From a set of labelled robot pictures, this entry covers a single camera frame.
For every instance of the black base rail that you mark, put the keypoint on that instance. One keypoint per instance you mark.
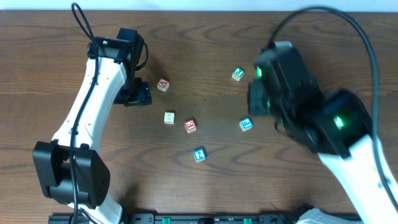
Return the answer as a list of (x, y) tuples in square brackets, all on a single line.
[(265, 218)]

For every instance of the blue number 2 block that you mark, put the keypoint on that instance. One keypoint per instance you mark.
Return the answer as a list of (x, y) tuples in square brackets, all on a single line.
[(199, 155)]

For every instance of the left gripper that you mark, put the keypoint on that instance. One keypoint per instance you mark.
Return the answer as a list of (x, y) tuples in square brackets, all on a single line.
[(137, 95)]

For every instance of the plain cream wooden block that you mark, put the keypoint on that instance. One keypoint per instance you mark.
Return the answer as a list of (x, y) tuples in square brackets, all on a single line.
[(169, 117)]

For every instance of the red letter A block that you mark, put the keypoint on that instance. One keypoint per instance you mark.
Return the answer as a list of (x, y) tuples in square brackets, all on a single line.
[(163, 84)]

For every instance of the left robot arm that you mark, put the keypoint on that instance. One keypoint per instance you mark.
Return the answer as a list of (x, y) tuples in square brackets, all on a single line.
[(69, 167)]

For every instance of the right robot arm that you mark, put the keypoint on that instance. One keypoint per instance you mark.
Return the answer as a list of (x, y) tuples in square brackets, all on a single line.
[(334, 125)]

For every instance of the green letter J block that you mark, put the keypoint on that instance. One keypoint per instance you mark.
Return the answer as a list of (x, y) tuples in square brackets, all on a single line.
[(238, 73)]

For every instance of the red letter C block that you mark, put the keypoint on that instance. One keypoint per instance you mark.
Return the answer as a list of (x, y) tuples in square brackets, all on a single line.
[(190, 126)]

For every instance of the blue letter P block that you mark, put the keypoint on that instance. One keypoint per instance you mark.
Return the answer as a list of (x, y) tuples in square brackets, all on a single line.
[(245, 124)]

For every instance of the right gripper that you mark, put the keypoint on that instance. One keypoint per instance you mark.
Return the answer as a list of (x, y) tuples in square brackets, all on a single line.
[(255, 97)]

